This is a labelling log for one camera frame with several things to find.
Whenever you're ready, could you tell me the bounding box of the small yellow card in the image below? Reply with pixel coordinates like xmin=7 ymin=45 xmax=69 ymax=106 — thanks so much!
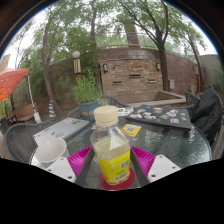
xmin=120 ymin=123 xmax=143 ymax=138

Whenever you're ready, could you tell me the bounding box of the blue yellow striped bollard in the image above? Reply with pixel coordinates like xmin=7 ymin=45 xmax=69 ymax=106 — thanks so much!
xmin=48 ymin=100 xmax=57 ymax=119

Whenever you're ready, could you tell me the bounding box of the white ceramic mug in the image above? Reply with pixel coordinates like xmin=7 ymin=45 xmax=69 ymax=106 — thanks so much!
xmin=30 ymin=137 xmax=68 ymax=169

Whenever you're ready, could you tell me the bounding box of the orange patio umbrella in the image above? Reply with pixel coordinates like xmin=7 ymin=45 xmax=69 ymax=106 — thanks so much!
xmin=0 ymin=68 xmax=43 ymax=124

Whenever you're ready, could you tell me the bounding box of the flat round red coaster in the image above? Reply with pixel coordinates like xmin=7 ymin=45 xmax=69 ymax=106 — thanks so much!
xmin=98 ymin=166 xmax=136 ymax=191

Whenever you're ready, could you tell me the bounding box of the green plant in teal pot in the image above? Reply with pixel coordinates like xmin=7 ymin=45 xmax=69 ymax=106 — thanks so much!
xmin=69 ymin=71 xmax=104 ymax=122

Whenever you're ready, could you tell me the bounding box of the grey chair holding jacket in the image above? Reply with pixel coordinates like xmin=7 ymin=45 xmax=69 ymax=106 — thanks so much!
xmin=184 ymin=89 xmax=224 ymax=158

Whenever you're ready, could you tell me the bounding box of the yellow-labelled clear drink bottle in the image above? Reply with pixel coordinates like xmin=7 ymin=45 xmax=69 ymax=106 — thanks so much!
xmin=89 ymin=105 xmax=132 ymax=186

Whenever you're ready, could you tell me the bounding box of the dark wicker chair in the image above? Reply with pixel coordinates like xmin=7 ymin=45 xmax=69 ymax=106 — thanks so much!
xmin=0 ymin=114 xmax=18 ymax=134

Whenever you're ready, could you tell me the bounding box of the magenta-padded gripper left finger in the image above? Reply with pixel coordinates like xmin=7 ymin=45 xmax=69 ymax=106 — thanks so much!
xmin=44 ymin=145 xmax=98 ymax=188

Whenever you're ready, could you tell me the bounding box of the grey wicker armchair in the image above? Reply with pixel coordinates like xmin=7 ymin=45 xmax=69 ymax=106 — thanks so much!
xmin=4 ymin=119 xmax=54 ymax=164

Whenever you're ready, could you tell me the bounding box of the silver laptop with stickers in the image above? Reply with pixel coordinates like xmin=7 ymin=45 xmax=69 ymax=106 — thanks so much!
xmin=32 ymin=117 xmax=90 ymax=147

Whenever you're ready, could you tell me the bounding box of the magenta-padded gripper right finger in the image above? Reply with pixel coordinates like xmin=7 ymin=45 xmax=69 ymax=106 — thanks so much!
xmin=129 ymin=145 xmax=182 ymax=188

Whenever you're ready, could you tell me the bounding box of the black laptop with stickers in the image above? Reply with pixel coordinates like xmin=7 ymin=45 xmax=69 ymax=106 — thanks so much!
xmin=125 ymin=105 xmax=193 ymax=130

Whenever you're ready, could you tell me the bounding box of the white printed booklet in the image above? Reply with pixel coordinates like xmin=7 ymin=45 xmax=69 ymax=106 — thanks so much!
xmin=116 ymin=106 xmax=134 ymax=117

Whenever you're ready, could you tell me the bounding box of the wooden striped lamp post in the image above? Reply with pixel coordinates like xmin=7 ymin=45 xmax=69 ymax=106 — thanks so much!
xmin=72 ymin=50 xmax=83 ymax=84

